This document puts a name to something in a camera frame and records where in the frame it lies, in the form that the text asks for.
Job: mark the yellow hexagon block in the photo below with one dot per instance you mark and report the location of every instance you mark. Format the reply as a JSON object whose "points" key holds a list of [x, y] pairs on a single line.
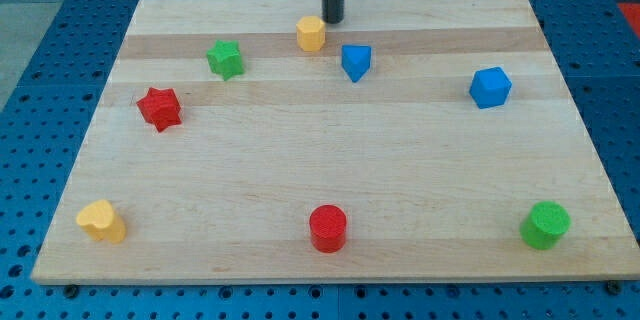
{"points": [[310, 33]]}

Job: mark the green star block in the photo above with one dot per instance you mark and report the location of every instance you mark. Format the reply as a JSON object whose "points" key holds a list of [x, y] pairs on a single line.
{"points": [[225, 59]]}

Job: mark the red star block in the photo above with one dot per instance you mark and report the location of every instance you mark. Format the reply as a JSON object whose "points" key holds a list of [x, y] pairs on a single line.
{"points": [[161, 108]]}

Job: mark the red cylinder block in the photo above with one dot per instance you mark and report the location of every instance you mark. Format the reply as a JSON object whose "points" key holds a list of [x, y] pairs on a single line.
{"points": [[328, 226]]}

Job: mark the blue triangle block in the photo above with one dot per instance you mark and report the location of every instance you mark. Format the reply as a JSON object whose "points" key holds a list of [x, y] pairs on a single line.
{"points": [[356, 60]]}

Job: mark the wooden board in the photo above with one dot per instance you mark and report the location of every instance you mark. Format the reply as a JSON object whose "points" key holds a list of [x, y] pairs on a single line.
{"points": [[434, 188]]}

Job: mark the blue cube block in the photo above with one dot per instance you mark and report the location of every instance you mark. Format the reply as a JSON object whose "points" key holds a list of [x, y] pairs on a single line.
{"points": [[490, 87]]}

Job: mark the yellow heart block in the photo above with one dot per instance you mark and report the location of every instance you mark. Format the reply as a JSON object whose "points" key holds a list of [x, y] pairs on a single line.
{"points": [[100, 221]]}

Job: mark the green cylinder block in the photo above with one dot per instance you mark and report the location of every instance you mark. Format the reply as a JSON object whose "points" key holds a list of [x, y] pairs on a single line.
{"points": [[545, 224]]}

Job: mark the blue perforated table plate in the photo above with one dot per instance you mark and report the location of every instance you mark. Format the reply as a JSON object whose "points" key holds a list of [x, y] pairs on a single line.
{"points": [[45, 119]]}

